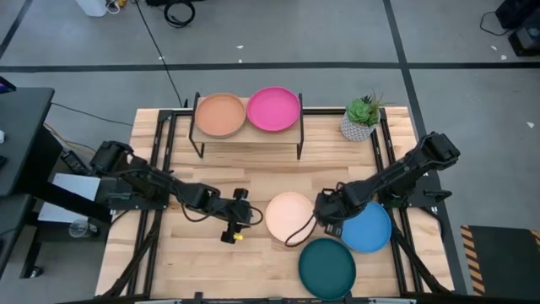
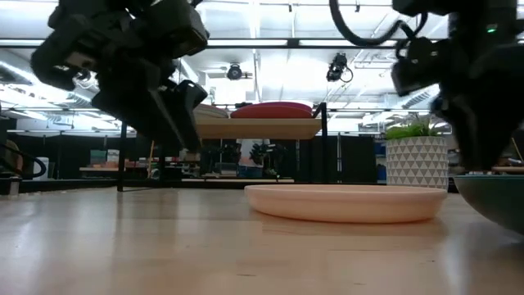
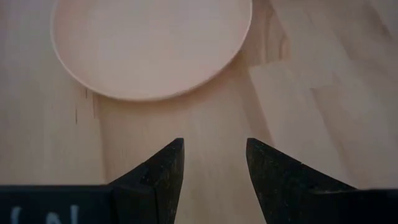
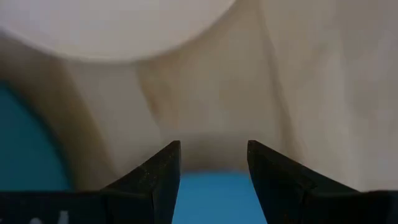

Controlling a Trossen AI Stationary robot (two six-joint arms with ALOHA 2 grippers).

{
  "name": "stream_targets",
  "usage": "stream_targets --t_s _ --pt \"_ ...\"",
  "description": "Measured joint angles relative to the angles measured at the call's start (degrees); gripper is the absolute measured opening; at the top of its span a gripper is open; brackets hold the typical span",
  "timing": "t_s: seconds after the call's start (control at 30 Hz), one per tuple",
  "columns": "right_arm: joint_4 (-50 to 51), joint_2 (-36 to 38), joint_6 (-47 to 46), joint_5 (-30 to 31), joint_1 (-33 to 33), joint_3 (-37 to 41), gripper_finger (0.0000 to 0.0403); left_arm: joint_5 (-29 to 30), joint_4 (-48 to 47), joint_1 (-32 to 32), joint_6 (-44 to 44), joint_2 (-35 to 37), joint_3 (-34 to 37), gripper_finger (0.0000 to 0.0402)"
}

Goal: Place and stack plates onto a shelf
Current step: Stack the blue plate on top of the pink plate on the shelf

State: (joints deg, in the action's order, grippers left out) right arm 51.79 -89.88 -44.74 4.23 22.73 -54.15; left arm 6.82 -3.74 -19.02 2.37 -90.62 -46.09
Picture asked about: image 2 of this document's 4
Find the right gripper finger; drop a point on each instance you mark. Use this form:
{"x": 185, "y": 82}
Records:
{"x": 509, "y": 123}
{"x": 471, "y": 131}

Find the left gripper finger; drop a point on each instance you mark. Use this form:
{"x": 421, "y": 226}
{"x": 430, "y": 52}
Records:
{"x": 190, "y": 106}
{"x": 143, "y": 114}

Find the pale green plate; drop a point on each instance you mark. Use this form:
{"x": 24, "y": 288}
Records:
{"x": 210, "y": 108}

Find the off-white plate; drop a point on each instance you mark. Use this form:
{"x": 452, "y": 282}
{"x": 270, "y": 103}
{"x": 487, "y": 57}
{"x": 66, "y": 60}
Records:
{"x": 213, "y": 116}

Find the dark green bowl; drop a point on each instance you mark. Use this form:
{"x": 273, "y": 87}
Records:
{"x": 499, "y": 201}

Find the orange-red plate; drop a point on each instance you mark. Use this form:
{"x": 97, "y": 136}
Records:
{"x": 270, "y": 112}

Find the pale peach plate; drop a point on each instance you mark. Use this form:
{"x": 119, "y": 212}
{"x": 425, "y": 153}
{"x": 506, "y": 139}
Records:
{"x": 344, "y": 205}

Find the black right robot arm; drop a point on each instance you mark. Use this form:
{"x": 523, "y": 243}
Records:
{"x": 471, "y": 12}

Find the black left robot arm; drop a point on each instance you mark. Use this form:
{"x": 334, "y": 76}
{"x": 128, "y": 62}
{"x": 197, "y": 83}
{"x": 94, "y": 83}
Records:
{"x": 69, "y": 53}

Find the round black ceiling fixture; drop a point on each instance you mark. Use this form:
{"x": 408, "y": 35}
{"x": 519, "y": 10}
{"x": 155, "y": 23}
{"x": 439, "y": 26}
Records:
{"x": 234, "y": 72}

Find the green plant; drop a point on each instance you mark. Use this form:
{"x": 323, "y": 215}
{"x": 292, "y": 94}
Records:
{"x": 409, "y": 131}

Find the white triangle-patterned planter pot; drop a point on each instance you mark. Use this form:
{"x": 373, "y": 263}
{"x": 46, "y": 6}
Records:
{"x": 416, "y": 164}

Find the white container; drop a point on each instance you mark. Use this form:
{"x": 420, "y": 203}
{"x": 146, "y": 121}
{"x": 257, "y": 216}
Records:
{"x": 41, "y": 168}

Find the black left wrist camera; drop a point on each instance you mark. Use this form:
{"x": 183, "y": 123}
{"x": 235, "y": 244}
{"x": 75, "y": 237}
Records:
{"x": 180, "y": 28}

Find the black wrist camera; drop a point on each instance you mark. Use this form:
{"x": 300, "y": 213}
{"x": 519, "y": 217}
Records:
{"x": 180, "y": 28}
{"x": 413, "y": 67}

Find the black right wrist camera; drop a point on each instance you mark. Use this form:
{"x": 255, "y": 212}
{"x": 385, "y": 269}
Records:
{"x": 413, "y": 67}

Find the wooden shelf with black frame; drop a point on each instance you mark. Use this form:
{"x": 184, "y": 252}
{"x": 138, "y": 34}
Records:
{"x": 262, "y": 129}

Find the black table edge rail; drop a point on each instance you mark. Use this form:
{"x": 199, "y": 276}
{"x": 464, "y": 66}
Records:
{"x": 73, "y": 184}

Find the black overhead frame bar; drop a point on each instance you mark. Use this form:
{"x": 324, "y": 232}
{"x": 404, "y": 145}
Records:
{"x": 303, "y": 43}

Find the black overhead camera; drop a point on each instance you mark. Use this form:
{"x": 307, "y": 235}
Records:
{"x": 337, "y": 67}

